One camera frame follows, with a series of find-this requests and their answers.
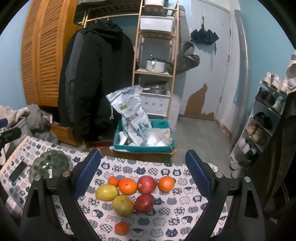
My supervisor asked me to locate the white storage bin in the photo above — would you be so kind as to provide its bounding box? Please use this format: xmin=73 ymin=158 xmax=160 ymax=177
xmin=139 ymin=16 xmax=174 ymax=33

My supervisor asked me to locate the pile of grey clothes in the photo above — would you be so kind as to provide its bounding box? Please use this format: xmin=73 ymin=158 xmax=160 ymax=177
xmin=0 ymin=104 xmax=59 ymax=149

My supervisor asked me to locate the white shoe rack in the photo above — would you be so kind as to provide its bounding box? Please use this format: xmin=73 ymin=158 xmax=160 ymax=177
xmin=229 ymin=81 xmax=289 ymax=167

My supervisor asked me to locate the dark grey hanging jacket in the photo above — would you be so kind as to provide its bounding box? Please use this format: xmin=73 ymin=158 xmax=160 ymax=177
xmin=65 ymin=29 xmax=88 ymax=93

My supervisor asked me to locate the black hanging bag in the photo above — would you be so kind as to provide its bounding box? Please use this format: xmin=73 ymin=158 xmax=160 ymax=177
xmin=172 ymin=54 xmax=200 ymax=72

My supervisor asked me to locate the dark hanging garment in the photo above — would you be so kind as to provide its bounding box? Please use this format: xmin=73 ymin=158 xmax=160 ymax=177
xmin=247 ymin=93 xmax=296 ymax=216

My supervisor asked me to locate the wooden shelf rack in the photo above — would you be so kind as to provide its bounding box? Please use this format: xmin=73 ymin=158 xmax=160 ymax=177
xmin=132 ymin=0 xmax=179 ymax=121

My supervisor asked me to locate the steel pot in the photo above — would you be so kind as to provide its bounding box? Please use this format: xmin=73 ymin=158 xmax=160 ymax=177
xmin=142 ymin=81 xmax=168 ymax=94

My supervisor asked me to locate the wooden louvered wardrobe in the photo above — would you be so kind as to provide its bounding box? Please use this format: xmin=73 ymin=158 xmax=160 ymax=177
xmin=21 ymin=0 xmax=89 ymax=108

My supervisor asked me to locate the grey hanging bag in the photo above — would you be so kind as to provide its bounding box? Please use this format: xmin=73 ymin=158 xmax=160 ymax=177
xmin=179 ymin=42 xmax=196 ymax=58

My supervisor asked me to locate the beige cloth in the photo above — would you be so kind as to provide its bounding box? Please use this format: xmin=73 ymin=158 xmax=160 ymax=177
xmin=285 ymin=50 xmax=296 ymax=95

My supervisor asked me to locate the green glass bowl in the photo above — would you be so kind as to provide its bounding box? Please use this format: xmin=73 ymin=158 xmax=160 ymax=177
xmin=29 ymin=149 xmax=73 ymax=183

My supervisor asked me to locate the yellow-green mango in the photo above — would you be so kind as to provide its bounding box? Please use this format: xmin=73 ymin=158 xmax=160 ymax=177
xmin=112 ymin=195 xmax=135 ymax=217

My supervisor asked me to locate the metal pipe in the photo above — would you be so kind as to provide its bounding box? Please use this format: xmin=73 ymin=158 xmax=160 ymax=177
xmin=233 ymin=9 xmax=251 ymax=112

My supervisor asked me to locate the red apple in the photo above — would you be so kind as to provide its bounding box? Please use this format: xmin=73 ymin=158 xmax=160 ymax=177
xmin=134 ymin=193 xmax=154 ymax=213
xmin=137 ymin=175 xmax=158 ymax=194

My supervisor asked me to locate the grey shoe rack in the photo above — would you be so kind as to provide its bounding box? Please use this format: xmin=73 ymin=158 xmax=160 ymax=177
xmin=230 ymin=72 xmax=289 ymax=179

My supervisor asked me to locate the yellow mango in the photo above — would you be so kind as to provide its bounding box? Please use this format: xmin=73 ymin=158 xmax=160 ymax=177
xmin=95 ymin=184 xmax=119 ymax=201

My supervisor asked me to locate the wooden clothes rail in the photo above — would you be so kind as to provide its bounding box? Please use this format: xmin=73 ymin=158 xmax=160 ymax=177
xmin=82 ymin=13 xmax=141 ymax=26

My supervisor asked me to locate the black hanging coat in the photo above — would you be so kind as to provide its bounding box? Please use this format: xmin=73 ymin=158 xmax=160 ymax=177
xmin=57 ymin=22 xmax=136 ymax=143

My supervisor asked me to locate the pale grey door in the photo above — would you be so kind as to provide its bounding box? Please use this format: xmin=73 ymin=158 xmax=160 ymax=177
xmin=178 ymin=0 xmax=233 ymax=120

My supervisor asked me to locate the cat-print tablecloth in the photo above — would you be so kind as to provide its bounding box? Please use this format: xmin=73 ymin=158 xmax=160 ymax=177
xmin=0 ymin=136 xmax=228 ymax=241

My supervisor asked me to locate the black phone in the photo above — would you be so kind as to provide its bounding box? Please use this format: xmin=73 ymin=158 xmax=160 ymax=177
xmin=9 ymin=161 xmax=28 ymax=183

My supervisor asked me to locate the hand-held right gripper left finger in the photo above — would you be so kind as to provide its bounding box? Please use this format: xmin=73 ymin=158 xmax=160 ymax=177
xmin=20 ymin=148 xmax=102 ymax=241

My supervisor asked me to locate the teal box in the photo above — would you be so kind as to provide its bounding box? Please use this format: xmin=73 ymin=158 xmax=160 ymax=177
xmin=113 ymin=119 xmax=176 ymax=153

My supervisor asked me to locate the white rice bag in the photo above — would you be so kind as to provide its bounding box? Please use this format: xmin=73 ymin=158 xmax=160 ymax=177
xmin=106 ymin=85 xmax=152 ymax=146

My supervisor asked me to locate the clear plastic bag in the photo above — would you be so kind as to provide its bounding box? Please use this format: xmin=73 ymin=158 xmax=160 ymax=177
xmin=141 ymin=128 xmax=173 ymax=147

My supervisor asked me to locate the brown cardboard box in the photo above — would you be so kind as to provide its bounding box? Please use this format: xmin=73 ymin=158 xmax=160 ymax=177
xmin=112 ymin=148 xmax=177 ymax=163

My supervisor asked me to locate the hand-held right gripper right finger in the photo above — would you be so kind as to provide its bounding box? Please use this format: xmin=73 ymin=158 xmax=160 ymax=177
xmin=185 ymin=149 xmax=266 ymax=241

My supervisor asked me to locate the dark blue umbrella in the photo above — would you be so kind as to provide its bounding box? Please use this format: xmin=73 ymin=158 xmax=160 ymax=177
xmin=190 ymin=16 xmax=220 ymax=45

